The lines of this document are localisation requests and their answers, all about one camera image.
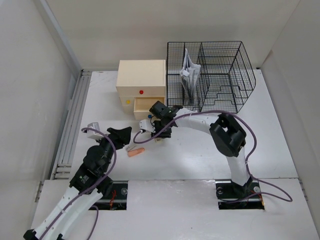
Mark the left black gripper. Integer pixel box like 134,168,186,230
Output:
95,126,131,173

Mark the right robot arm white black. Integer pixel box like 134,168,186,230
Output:
149,101,251,197

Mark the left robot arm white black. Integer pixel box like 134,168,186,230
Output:
23,126,132,240

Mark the grey white eraser stick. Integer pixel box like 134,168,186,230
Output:
125,145,133,152

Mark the cream wooden drawer cabinet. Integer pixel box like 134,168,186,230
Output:
115,59,167,120

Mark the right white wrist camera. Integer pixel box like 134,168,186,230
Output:
139,119,156,133

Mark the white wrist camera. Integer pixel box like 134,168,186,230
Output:
139,119,156,133
86,122,103,141

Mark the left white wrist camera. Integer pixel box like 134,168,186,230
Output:
86,122,103,141

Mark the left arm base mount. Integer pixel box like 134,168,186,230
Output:
94,181,129,211

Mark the aluminium rail frame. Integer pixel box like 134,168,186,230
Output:
34,68,92,201

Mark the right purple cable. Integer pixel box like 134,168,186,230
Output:
132,110,293,203

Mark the black wire mesh organizer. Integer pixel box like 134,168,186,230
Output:
166,41,256,114

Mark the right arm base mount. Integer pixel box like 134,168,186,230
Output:
215,179,265,210

